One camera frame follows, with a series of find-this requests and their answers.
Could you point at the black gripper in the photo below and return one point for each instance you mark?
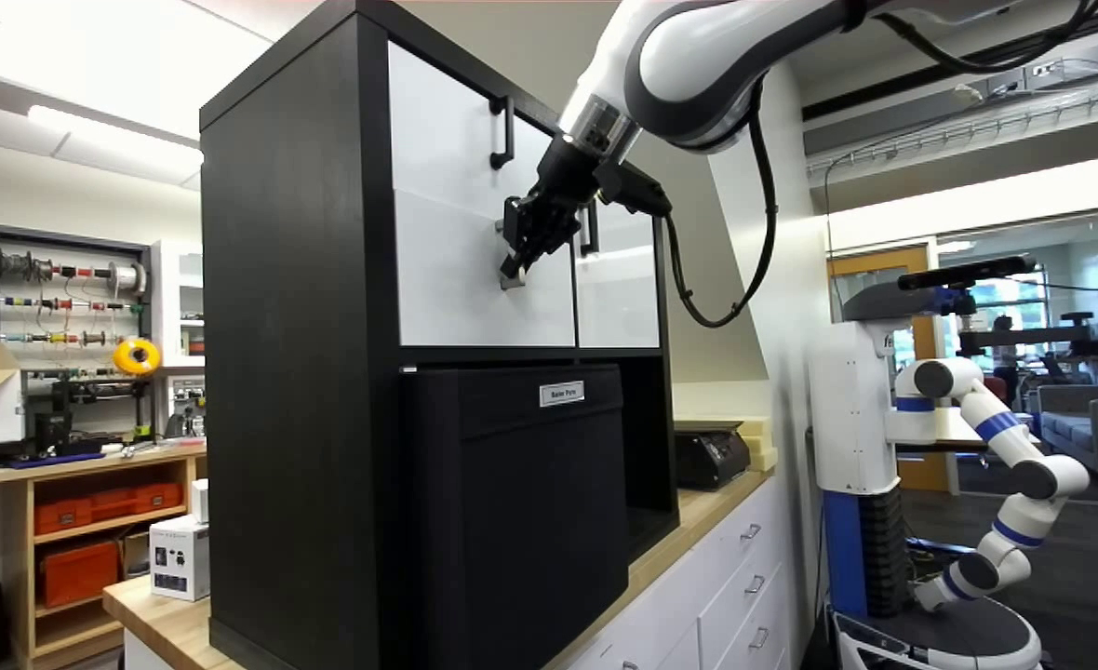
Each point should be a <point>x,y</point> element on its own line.
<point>553,199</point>

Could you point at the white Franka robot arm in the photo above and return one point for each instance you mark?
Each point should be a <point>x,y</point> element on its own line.
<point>697,60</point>

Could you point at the white label on bin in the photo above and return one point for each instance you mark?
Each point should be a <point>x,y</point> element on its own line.
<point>560,395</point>

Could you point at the black shelf cabinet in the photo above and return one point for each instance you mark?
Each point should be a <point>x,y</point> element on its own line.
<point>301,372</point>

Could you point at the black fabric storage bin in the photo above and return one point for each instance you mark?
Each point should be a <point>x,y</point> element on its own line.
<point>512,523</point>

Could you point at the black desktop device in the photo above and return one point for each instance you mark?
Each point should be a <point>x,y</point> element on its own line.
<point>708,457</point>

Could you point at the white blue mobile robot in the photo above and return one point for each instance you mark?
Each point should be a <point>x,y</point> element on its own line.
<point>849,422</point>

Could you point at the white counter cabinet wooden top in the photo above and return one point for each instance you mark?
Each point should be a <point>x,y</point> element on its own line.
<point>719,596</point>

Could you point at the yellow spool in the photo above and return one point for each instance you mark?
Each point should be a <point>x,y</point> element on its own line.
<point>138,359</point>

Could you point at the upright white box dark print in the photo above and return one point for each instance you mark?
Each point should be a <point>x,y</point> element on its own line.
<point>181,561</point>

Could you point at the pegboard tool rack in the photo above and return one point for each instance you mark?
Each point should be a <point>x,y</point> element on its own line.
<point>64,289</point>

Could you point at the small red storage bin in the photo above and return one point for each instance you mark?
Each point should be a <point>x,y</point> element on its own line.
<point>64,514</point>

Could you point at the large red storage bin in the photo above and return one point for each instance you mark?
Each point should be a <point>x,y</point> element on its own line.
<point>79,573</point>

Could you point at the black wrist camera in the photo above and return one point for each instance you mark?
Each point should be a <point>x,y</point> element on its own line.
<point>635,190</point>

